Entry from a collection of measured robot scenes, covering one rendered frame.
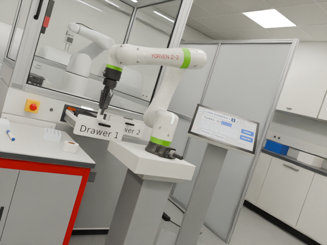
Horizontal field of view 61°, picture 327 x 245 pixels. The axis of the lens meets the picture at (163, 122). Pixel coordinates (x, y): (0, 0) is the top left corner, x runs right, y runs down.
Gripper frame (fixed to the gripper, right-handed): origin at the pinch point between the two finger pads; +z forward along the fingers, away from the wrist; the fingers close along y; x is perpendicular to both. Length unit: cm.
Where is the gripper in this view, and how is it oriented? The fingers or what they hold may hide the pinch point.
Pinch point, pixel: (100, 114)
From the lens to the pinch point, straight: 160.9
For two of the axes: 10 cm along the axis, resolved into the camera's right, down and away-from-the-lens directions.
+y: 5.3, 2.3, -8.1
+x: 7.9, 2.0, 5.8
